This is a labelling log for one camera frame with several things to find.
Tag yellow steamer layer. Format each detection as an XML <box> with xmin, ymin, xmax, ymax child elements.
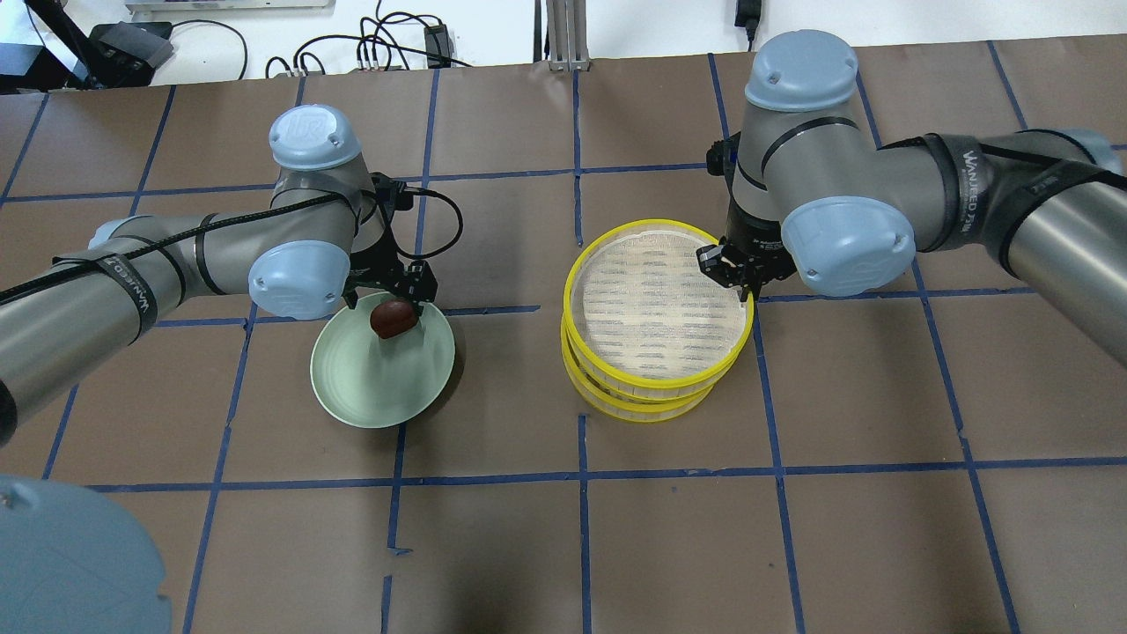
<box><xmin>564</xmin><ymin>218</ymin><xmax>755</xmax><ymax>393</ymax></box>
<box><xmin>559</xmin><ymin>328</ymin><xmax>735</xmax><ymax>423</ymax></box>

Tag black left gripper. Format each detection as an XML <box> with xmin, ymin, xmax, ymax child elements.
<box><xmin>345</xmin><ymin>173</ymin><xmax>438</xmax><ymax>305</ymax></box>

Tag light green plate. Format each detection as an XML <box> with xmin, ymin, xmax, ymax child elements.
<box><xmin>309</xmin><ymin>291</ymin><xmax>456</xmax><ymax>429</ymax></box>

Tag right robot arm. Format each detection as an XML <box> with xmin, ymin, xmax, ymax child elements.
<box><xmin>696</xmin><ymin>32</ymin><xmax>1126</xmax><ymax>361</ymax></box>

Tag white steamer cloth liner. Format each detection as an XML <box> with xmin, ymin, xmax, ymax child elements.
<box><xmin>573</xmin><ymin>227</ymin><xmax>746</xmax><ymax>379</ymax></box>

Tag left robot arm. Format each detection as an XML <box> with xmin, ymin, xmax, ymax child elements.
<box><xmin>1</xmin><ymin>104</ymin><xmax>438</xmax><ymax>443</ymax></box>

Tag aluminium frame post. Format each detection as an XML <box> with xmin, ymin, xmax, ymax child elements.
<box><xmin>545</xmin><ymin>0</ymin><xmax>591</xmax><ymax>71</ymax></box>

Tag brown bun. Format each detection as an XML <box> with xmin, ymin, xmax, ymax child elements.
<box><xmin>369</xmin><ymin>297</ymin><xmax>419</xmax><ymax>340</ymax></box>

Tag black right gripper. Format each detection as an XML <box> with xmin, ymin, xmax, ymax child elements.
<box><xmin>696</xmin><ymin>132</ymin><xmax>793</xmax><ymax>301</ymax></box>

